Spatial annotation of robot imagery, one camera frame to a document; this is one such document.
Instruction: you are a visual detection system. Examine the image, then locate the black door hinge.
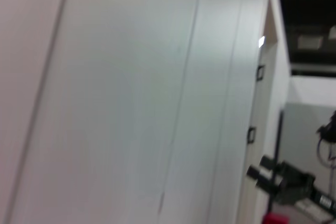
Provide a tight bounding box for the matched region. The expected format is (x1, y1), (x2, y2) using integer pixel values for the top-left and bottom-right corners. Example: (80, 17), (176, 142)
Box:
(247, 126), (256, 144)
(257, 64), (266, 81)

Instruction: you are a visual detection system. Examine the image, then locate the black vertical pole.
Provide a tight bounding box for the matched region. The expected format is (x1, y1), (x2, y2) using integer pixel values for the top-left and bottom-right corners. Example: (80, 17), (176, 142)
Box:
(267, 110), (284, 217)

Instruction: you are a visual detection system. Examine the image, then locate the black equipment with white cylinders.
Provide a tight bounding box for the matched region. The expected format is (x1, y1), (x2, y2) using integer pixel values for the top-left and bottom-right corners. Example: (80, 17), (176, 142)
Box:
(246, 155), (316, 205)

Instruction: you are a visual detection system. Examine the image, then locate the red box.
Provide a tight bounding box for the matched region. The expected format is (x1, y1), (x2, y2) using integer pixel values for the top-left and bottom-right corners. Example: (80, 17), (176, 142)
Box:
(263, 212), (289, 224)

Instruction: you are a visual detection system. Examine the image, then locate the black bar with white label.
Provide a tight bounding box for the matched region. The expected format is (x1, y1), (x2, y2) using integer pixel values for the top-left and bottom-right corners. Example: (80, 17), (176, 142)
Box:
(311, 188), (336, 212)

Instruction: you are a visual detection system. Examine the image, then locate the black device with cables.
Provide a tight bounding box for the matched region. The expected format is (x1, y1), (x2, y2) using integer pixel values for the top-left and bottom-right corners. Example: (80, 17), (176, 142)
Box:
(316, 110), (336, 167)

